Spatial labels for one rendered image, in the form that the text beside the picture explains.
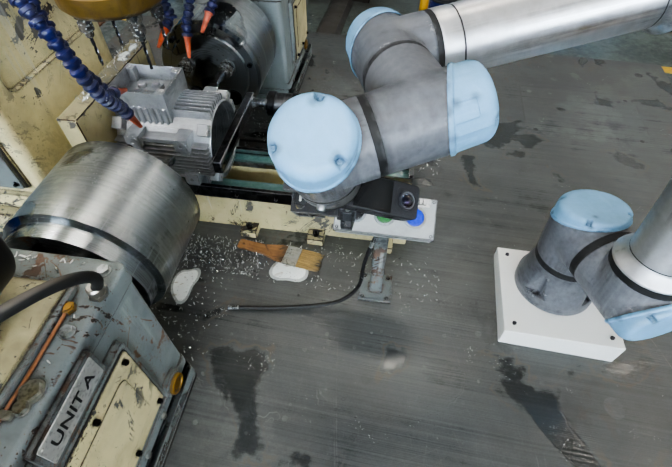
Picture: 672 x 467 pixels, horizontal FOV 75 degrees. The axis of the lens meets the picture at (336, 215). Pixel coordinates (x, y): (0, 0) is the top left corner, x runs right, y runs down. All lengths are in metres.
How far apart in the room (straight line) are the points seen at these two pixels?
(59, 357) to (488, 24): 0.57
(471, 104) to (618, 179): 1.05
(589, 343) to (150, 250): 0.79
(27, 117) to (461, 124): 0.83
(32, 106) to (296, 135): 0.75
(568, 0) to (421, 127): 0.24
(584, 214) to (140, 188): 0.72
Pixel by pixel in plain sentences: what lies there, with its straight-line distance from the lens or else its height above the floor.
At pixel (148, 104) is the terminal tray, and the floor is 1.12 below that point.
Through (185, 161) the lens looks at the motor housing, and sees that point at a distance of 0.95.
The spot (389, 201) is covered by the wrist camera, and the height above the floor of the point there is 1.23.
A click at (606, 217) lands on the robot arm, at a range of 0.84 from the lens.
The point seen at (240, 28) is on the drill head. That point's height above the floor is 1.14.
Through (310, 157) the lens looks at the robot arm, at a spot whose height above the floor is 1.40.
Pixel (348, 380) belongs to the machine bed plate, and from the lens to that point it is 0.87.
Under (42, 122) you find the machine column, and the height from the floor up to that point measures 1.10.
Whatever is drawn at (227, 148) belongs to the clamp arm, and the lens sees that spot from 0.94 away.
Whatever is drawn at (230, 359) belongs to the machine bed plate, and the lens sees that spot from 0.91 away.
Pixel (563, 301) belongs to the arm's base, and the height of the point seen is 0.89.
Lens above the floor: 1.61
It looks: 49 degrees down
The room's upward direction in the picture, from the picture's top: straight up
